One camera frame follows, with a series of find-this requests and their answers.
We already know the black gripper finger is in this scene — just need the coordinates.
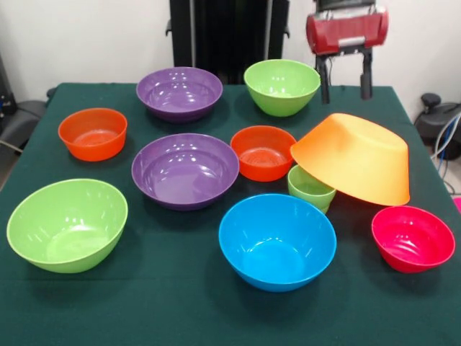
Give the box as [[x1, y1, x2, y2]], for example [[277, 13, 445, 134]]
[[359, 48, 373, 100], [315, 53, 331, 105]]

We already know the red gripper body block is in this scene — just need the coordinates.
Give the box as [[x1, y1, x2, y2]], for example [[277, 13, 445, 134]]
[[305, 7, 390, 56]]

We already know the green plastic bowl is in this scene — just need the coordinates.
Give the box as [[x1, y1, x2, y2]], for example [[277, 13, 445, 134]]
[[6, 178, 129, 274], [243, 58, 322, 117]]

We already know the large orange plastic bowl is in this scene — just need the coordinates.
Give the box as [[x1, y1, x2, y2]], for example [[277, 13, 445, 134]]
[[290, 112, 411, 207]]

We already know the orange-red plastic bowl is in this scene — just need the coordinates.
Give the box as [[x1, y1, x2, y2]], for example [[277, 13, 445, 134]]
[[230, 125, 298, 182], [57, 107, 128, 162]]

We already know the purple plastic bowl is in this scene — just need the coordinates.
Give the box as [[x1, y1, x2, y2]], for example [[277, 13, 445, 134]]
[[135, 66, 224, 125], [131, 133, 241, 212]]

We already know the pink plastic bowl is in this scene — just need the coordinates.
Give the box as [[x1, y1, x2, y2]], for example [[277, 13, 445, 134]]
[[371, 205, 457, 274]]

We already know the blue plastic bowl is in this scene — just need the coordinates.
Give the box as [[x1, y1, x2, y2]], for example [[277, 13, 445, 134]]
[[218, 193, 338, 293]]

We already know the dark green tablecloth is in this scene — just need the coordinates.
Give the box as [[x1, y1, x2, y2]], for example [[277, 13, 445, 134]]
[[0, 82, 461, 346]]

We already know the black pedestal foot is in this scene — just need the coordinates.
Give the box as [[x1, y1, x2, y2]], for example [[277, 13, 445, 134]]
[[413, 92, 461, 159], [0, 99, 50, 152]]

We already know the blue cable bundle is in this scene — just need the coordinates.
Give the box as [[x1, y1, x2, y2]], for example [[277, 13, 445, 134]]
[[430, 113, 461, 163]]

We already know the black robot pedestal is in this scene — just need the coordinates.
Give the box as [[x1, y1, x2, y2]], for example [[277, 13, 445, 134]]
[[165, 0, 291, 86]]

